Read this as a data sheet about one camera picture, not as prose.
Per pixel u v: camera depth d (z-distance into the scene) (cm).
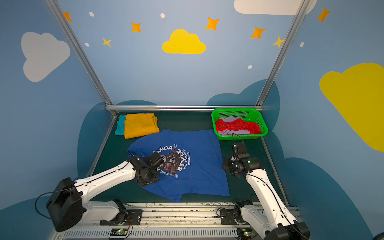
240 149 61
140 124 107
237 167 56
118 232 71
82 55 86
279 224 40
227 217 75
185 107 126
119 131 106
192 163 94
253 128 104
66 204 40
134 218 74
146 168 60
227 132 101
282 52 86
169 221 73
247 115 119
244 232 72
